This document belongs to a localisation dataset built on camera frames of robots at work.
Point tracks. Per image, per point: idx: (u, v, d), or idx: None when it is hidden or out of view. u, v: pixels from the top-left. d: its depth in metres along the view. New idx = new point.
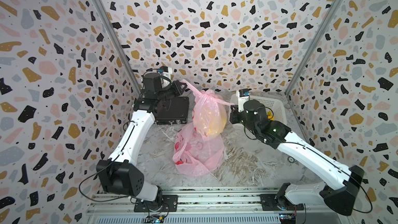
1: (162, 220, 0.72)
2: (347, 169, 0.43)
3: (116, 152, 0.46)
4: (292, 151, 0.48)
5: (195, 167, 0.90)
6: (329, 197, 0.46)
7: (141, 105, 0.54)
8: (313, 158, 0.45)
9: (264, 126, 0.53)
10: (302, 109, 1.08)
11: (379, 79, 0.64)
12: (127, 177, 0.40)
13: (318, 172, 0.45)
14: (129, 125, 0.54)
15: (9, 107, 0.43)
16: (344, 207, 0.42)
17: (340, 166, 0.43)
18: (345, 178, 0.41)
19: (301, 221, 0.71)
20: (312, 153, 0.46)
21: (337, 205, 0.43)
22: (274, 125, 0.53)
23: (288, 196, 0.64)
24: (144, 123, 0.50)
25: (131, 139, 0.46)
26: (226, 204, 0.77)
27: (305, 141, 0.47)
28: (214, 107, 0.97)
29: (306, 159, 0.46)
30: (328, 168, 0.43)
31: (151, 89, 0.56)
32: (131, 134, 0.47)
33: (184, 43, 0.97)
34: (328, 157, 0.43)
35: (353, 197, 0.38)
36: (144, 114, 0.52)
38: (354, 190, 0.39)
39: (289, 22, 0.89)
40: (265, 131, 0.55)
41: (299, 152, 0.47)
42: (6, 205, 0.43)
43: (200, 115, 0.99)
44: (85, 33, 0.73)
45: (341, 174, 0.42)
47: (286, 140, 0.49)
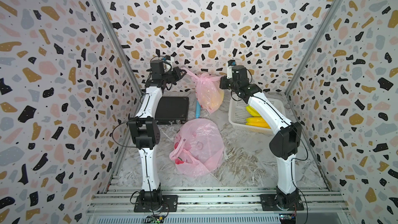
1: (162, 221, 0.71)
2: (289, 121, 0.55)
3: (140, 111, 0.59)
4: (255, 104, 0.63)
5: (195, 167, 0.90)
6: (271, 140, 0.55)
7: (151, 83, 0.71)
8: (267, 110, 0.59)
9: (242, 85, 0.68)
10: (302, 109, 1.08)
11: (379, 80, 0.64)
12: (152, 128, 0.58)
13: (269, 121, 0.60)
14: (145, 95, 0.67)
15: (8, 107, 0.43)
16: (279, 148, 0.56)
17: (284, 118, 0.57)
18: (283, 125, 0.55)
19: (302, 221, 0.71)
20: (268, 107, 0.60)
21: (276, 148, 0.57)
22: (250, 85, 0.70)
23: (281, 187, 0.67)
24: (157, 94, 0.67)
25: (150, 103, 0.64)
26: (226, 204, 0.77)
27: (268, 100, 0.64)
28: (211, 86, 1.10)
29: (263, 109, 0.61)
30: (275, 117, 0.57)
31: (157, 72, 0.74)
32: (148, 101, 0.64)
33: (184, 43, 0.97)
34: (280, 113, 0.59)
35: (282, 136, 0.52)
36: (156, 89, 0.69)
38: (286, 134, 0.53)
39: (289, 22, 0.89)
40: (242, 88, 0.69)
41: (260, 104, 0.61)
42: (6, 205, 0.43)
43: (201, 95, 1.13)
44: (85, 33, 0.73)
45: (282, 123, 0.56)
47: (254, 96, 0.63)
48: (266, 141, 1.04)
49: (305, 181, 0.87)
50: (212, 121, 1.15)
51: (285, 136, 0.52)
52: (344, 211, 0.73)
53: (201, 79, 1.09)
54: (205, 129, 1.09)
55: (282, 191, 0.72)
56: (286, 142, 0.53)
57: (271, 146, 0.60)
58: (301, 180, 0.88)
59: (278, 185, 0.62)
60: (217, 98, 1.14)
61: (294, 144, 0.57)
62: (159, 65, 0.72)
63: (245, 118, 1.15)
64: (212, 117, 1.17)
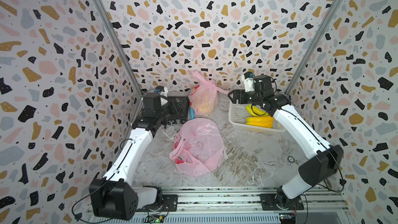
1: (162, 220, 0.73)
2: (327, 145, 0.46)
3: (112, 170, 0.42)
4: (283, 120, 0.54)
5: (195, 167, 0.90)
6: (302, 165, 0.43)
7: (140, 123, 0.55)
8: (299, 126, 0.50)
9: (267, 94, 0.60)
10: (302, 108, 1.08)
11: (379, 79, 0.64)
12: (119, 197, 0.39)
13: (299, 140, 0.50)
14: (126, 143, 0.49)
15: (8, 107, 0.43)
16: (312, 176, 0.46)
17: (321, 140, 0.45)
18: (321, 148, 0.46)
19: (301, 221, 0.71)
20: (300, 124, 0.51)
21: (307, 173, 0.48)
22: (276, 96, 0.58)
23: (285, 189, 0.66)
24: (143, 141, 0.50)
25: (128, 158, 0.45)
26: (226, 204, 0.77)
27: (299, 115, 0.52)
28: (213, 93, 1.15)
29: (292, 125, 0.51)
30: (310, 137, 0.48)
31: (151, 107, 0.58)
32: (128, 152, 0.47)
33: (184, 43, 0.97)
34: (315, 132, 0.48)
35: (320, 163, 0.43)
36: (143, 132, 0.52)
38: (325, 160, 0.43)
39: (289, 22, 0.89)
40: (266, 99, 0.61)
41: (289, 120, 0.52)
42: (7, 205, 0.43)
43: (198, 95, 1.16)
44: (85, 33, 0.73)
45: (318, 145, 0.46)
47: (283, 109, 0.54)
48: (266, 141, 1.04)
49: None
50: (212, 120, 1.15)
51: (324, 163, 0.43)
52: (344, 211, 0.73)
53: (209, 84, 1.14)
54: (204, 129, 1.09)
55: (285, 193, 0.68)
56: (324, 170, 0.44)
57: (300, 171, 0.51)
58: None
59: (283, 187, 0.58)
60: (210, 105, 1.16)
61: (331, 172, 0.47)
62: (154, 100, 0.58)
63: (245, 118, 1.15)
64: (212, 117, 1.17)
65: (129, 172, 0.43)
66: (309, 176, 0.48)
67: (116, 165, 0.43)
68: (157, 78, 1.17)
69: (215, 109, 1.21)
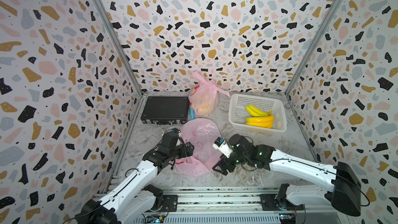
1: (162, 220, 0.72)
2: (333, 169, 0.46)
3: (109, 195, 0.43)
4: (280, 167, 0.53)
5: (195, 167, 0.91)
6: (334, 201, 0.44)
7: (151, 157, 0.58)
8: (299, 167, 0.49)
9: (251, 154, 0.60)
10: (302, 108, 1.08)
11: (379, 79, 0.64)
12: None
13: (311, 179, 0.48)
14: (132, 172, 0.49)
15: (8, 107, 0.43)
16: (351, 208, 0.42)
17: (324, 167, 0.47)
18: (331, 177, 0.44)
19: (301, 221, 0.71)
20: (297, 163, 0.50)
21: (344, 208, 0.44)
22: (259, 149, 0.60)
23: (290, 198, 0.63)
24: (147, 175, 0.52)
25: (127, 187, 0.47)
26: (226, 204, 0.77)
27: (288, 155, 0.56)
28: (213, 93, 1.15)
29: (293, 169, 0.50)
30: (315, 171, 0.47)
31: (166, 145, 0.63)
32: (131, 180, 0.49)
33: (184, 43, 0.97)
34: (313, 163, 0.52)
35: (345, 193, 0.40)
36: (150, 166, 0.55)
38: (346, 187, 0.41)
39: (289, 22, 0.89)
40: (254, 158, 0.60)
41: (287, 166, 0.51)
42: (6, 205, 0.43)
43: (199, 95, 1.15)
44: (85, 33, 0.73)
45: (328, 175, 0.45)
47: (274, 159, 0.54)
48: (266, 141, 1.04)
49: (306, 181, 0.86)
50: (212, 120, 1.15)
51: (348, 191, 0.41)
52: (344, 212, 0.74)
53: (209, 84, 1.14)
54: (204, 129, 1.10)
55: (289, 201, 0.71)
56: (355, 198, 0.42)
57: (337, 208, 0.46)
58: (301, 180, 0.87)
59: (286, 195, 0.66)
60: (210, 105, 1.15)
61: (361, 193, 0.45)
62: (171, 139, 0.64)
63: (245, 118, 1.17)
64: (212, 117, 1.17)
65: (123, 203, 0.43)
66: (347, 209, 0.43)
67: (114, 191, 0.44)
68: (157, 79, 1.18)
69: (215, 109, 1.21)
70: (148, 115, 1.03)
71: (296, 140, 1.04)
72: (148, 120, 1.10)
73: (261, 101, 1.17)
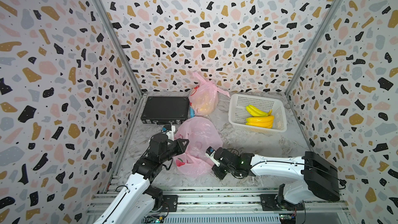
1: (162, 220, 0.72)
2: (301, 160, 0.49)
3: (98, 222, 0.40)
4: (260, 171, 0.56)
5: (198, 166, 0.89)
6: (313, 192, 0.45)
7: (141, 167, 0.55)
8: (274, 166, 0.53)
9: (235, 164, 0.63)
10: (302, 108, 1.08)
11: (379, 79, 0.64)
12: None
13: (287, 174, 0.50)
14: (121, 191, 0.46)
15: (9, 107, 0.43)
16: (328, 193, 0.43)
17: (294, 159, 0.50)
18: (301, 168, 0.47)
19: (301, 221, 0.71)
20: (271, 162, 0.54)
21: (324, 194, 0.45)
22: (242, 158, 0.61)
23: (288, 198, 0.63)
24: (137, 191, 0.49)
25: (117, 210, 0.45)
26: (226, 204, 0.77)
27: (265, 156, 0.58)
28: (213, 93, 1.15)
29: (270, 170, 0.53)
30: (287, 167, 0.50)
31: (155, 152, 0.57)
32: (120, 201, 0.46)
33: (184, 43, 0.97)
34: (285, 158, 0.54)
35: (313, 180, 0.43)
36: (141, 180, 0.52)
38: (313, 174, 0.44)
39: (289, 22, 0.89)
40: (238, 168, 0.64)
41: (265, 168, 0.54)
42: (6, 205, 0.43)
43: (199, 95, 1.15)
44: (85, 33, 0.73)
45: (298, 167, 0.48)
47: (253, 165, 0.58)
48: (266, 141, 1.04)
49: None
50: (212, 121, 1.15)
51: (315, 178, 0.43)
52: (344, 212, 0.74)
53: (209, 84, 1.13)
54: (202, 128, 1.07)
55: (288, 201, 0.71)
56: (324, 182, 0.43)
57: (319, 196, 0.47)
58: None
59: (284, 196, 0.66)
60: (210, 105, 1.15)
61: (329, 176, 0.46)
62: (159, 145, 0.58)
63: (245, 118, 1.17)
64: (212, 117, 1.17)
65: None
66: (326, 195, 0.45)
67: (103, 216, 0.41)
68: (157, 79, 1.18)
69: (215, 109, 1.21)
70: (148, 115, 1.03)
71: (296, 140, 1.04)
72: (148, 120, 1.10)
73: (261, 101, 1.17)
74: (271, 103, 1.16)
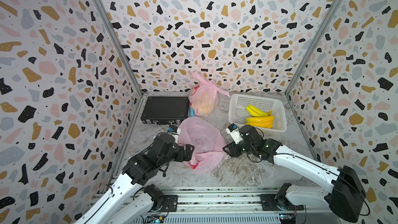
1: (162, 220, 0.73)
2: (336, 170, 0.46)
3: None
4: (283, 162, 0.54)
5: (212, 156, 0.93)
6: (332, 204, 0.44)
7: (133, 167, 0.48)
8: (302, 164, 0.50)
9: (258, 145, 0.62)
10: (302, 108, 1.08)
11: (379, 79, 0.64)
12: None
13: (311, 177, 0.48)
14: (106, 193, 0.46)
15: (9, 107, 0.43)
16: (347, 212, 0.42)
17: (327, 167, 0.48)
18: (333, 178, 0.44)
19: (301, 221, 0.71)
20: (300, 160, 0.51)
21: (342, 212, 0.43)
22: (267, 142, 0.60)
23: (289, 197, 0.63)
24: (121, 197, 0.44)
25: (98, 214, 0.41)
26: (226, 204, 0.77)
27: (294, 151, 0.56)
28: (213, 93, 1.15)
29: (296, 165, 0.51)
30: (317, 170, 0.47)
31: (156, 152, 0.51)
32: (102, 205, 0.42)
33: (184, 43, 0.97)
34: (318, 163, 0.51)
35: (342, 193, 0.40)
36: (127, 185, 0.45)
38: (344, 188, 0.41)
39: (289, 22, 0.89)
40: (259, 150, 0.63)
41: (290, 161, 0.52)
42: (6, 205, 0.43)
43: (198, 95, 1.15)
44: (85, 33, 0.73)
45: (329, 175, 0.45)
47: (278, 153, 0.56)
48: None
49: (305, 181, 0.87)
50: (212, 121, 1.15)
51: (345, 192, 0.41)
52: None
53: (209, 84, 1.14)
54: (196, 126, 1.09)
55: (288, 200, 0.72)
56: (354, 201, 0.41)
57: (336, 212, 0.45)
58: (301, 180, 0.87)
59: (286, 194, 0.66)
60: (210, 105, 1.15)
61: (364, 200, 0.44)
62: (162, 146, 0.51)
63: (245, 118, 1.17)
64: (212, 117, 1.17)
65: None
66: (344, 214, 0.43)
67: (84, 219, 0.41)
68: (157, 79, 1.18)
69: (215, 109, 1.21)
70: (148, 115, 1.03)
71: (296, 140, 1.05)
72: (148, 120, 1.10)
73: (261, 101, 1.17)
74: (271, 103, 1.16)
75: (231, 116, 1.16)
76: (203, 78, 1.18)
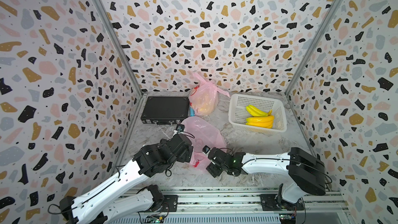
1: (162, 220, 0.72)
2: (287, 156, 0.50)
3: (82, 197, 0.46)
4: (251, 168, 0.58)
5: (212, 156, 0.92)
6: (299, 186, 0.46)
7: (144, 157, 0.46)
8: (263, 163, 0.54)
9: (227, 163, 0.65)
10: (302, 108, 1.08)
11: (379, 79, 0.64)
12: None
13: (275, 171, 0.52)
14: (113, 175, 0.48)
15: (9, 107, 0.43)
16: (313, 187, 0.44)
17: (280, 156, 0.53)
18: (287, 164, 0.48)
19: (301, 221, 0.71)
20: (260, 159, 0.56)
21: (311, 189, 0.46)
22: (234, 158, 0.68)
23: (286, 197, 0.63)
24: (126, 184, 0.42)
25: (102, 194, 0.41)
26: (226, 204, 0.77)
27: (254, 154, 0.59)
28: (213, 93, 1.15)
29: (260, 166, 0.55)
30: (274, 163, 0.52)
31: (172, 148, 0.50)
32: (107, 187, 0.42)
33: (184, 43, 0.97)
34: (272, 155, 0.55)
35: (298, 175, 0.44)
36: (135, 173, 0.43)
38: (297, 169, 0.45)
39: (289, 22, 0.89)
40: (231, 167, 0.65)
41: (255, 165, 0.56)
42: (6, 205, 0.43)
43: (198, 95, 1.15)
44: (85, 33, 0.73)
45: (284, 163, 0.49)
47: (244, 163, 0.60)
48: (266, 141, 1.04)
49: None
50: (212, 121, 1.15)
51: (300, 173, 0.44)
52: (344, 212, 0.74)
53: (209, 84, 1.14)
54: (196, 126, 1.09)
55: (287, 200, 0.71)
56: (310, 177, 0.45)
57: (307, 191, 0.48)
58: None
59: (282, 196, 0.66)
60: (210, 106, 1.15)
61: (318, 172, 0.47)
62: (180, 145, 0.51)
63: (245, 118, 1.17)
64: (212, 117, 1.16)
65: (90, 212, 0.39)
66: (313, 189, 0.45)
67: (88, 195, 0.41)
68: (157, 79, 1.18)
69: (215, 109, 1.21)
70: (148, 115, 1.03)
71: (296, 140, 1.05)
72: (148, 120, 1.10)
73: (261, 101, 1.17)
74: (271, 103, 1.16)
75: (232, 116, 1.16)
76: (203, 78, 1.18)
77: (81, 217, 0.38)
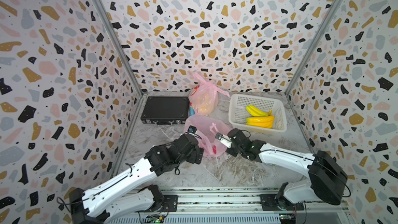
1: (162, 220, 0.72)
2: (312, 156, 0.49)
3: (94, 190, 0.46)
4: (267, 158, 0.58)
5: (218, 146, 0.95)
6: (314, 188, 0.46)
7: (154, 156, 0.49)
8: (283, 156, 0.54)
9: (245, 146, 0.66)
10: (302, 108, 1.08)
11: (379, 79, 0.64)
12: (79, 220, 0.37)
13: (292, 167, 0.51)
14: (126, 170, 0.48)
15: (8, 107, 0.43)
16: (329, 193, 0.43)
17: (303, 155, 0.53)
18: (309, 163, 0.48)
19: (301, 221, 0.71)
20: (281, 154, 0.55)
21: (325, 194, 0.45)
22: (253, 143, 0.69)
23: (287, 196, 0.64)
24: (138, 179, 0.45)
25: (114, 188, 0.43)
26: (226, 204, 0.77)
27: (275, 146, 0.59)
28: (213, 93, 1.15)
29: (279, 159, 0.54)
30: (295, 159, 0.51)
31: (181, 148, 0.52)
32: (119, 181, 0.44)
33: (184, 43, 0.97)
34: (295, 152, 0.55)
35: (317, 176, 0.43)
36: (145, 170, 0.46)
38: (319, 171, 0.44)
39: (289, 22, 0.89)
40: (247, 151, 0.66)
41: (273, 156, 0.56)
42: (6, 205, 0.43)
43: (199, 95, 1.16)
44: (85, 33, 0.73)
45: (306, 162, 0.48)
47: (263, 151, 0.60)
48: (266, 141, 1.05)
49: None
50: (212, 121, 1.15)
51: (321, 175, 0.43)
52: (344, 212, 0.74)
53: (208, 84, 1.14)
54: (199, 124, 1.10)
55: (287, 198, 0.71)
56: (329, 182, 0.43)
57: (320, 196, 0.47)
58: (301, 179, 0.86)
59: (283, 193, 0.66)
60: (210, 106, 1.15)
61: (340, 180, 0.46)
62: (188, 144, 0.53)
63: (245, 118, 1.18)
64: (212, 117, 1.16)
65: (101, 205, 0.40)
66: (327, 195, 0.44)
67: (99, 188, 0.43)
68: (157, 78, 1.17)
69: (215, 109, 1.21)
70: (148, 115, 1.03)
71: (296, 140, 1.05)
72: (148, 120, 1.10)
73: (261, 101, 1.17)
74: (271, 102, 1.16)
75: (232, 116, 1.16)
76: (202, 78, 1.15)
77: (91, 209, 0.39)
